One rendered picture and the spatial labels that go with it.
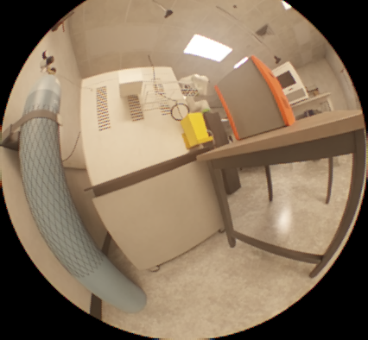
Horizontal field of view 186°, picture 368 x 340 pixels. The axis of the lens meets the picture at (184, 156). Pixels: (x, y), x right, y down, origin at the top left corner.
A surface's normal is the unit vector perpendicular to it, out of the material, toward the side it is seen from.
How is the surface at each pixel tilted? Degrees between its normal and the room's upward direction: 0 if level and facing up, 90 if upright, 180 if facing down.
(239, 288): 0
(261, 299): 0
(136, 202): 90
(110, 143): 90
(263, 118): 90
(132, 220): 90
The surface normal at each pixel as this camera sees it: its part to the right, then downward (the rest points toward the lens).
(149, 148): 0.42, -0.12
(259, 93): -0.85, 0.29
